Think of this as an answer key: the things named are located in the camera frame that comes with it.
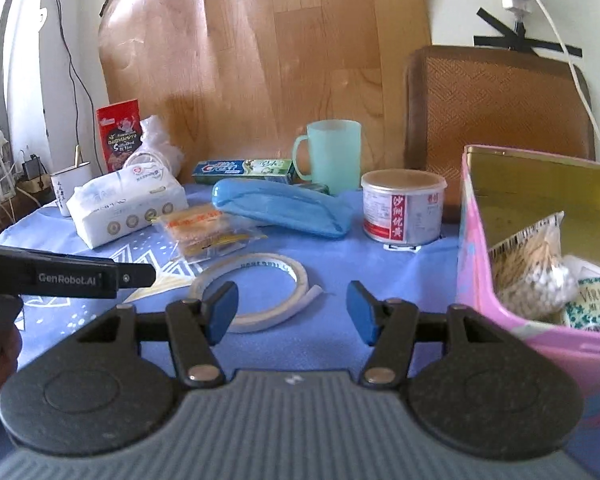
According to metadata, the white tape roll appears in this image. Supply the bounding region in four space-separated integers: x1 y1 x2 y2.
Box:
189 253 325 334

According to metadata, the brown woven mat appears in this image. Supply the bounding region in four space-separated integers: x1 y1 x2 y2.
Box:
404 45 597 223

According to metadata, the green toothpaste box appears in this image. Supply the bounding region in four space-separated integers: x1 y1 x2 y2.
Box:
191 159 296 185

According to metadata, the wood-grain wall sheet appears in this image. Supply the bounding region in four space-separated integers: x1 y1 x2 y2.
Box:
99 0 433 196

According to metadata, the white tissue pack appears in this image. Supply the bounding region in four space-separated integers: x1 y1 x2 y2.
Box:
66 164 189 250

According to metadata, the blue plastic case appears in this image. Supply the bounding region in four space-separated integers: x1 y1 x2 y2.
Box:
211 178 352 239

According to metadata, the green plastic mug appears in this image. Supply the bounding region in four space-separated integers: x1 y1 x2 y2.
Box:
292 119 363 196

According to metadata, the round tin can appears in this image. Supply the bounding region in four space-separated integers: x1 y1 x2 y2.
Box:
361 169 448 246

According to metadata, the white flat box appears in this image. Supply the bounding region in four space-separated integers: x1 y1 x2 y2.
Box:
562 255 600 281

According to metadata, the green white packet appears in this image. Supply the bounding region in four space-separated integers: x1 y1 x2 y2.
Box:
562 276 600 335

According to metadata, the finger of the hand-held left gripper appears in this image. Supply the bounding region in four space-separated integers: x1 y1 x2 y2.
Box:
114 261 157 289

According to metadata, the white power cable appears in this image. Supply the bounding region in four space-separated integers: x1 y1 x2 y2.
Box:
512 0 600 158

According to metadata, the long black tape strip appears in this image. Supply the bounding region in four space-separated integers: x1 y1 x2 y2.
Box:
474 34 583 59

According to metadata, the clear plastic bag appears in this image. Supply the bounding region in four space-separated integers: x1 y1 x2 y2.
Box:
125 115 185 181

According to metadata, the pink tin box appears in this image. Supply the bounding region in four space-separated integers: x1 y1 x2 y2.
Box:
455 144 600 428

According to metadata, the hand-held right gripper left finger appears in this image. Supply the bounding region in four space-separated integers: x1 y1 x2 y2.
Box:
72 281 240 388

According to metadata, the red snack packet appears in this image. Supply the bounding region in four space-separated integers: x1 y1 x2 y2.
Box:
96 99 143 175

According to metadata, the cotton swab bag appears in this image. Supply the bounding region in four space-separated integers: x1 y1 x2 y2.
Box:
489 211 580 321

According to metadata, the black hanging cable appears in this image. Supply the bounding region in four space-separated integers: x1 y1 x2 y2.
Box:
45 0 99 128

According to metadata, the clear cracker packet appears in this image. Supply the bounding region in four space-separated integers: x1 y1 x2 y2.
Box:
152 210 268 263

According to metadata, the blue tablecloth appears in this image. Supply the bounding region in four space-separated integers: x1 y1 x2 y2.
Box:
0 180 600 478

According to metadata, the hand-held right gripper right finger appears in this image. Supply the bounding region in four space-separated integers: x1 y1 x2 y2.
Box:
346 280 518 388

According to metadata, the white curtain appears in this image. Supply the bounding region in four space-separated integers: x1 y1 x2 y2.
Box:
0 0 48 151

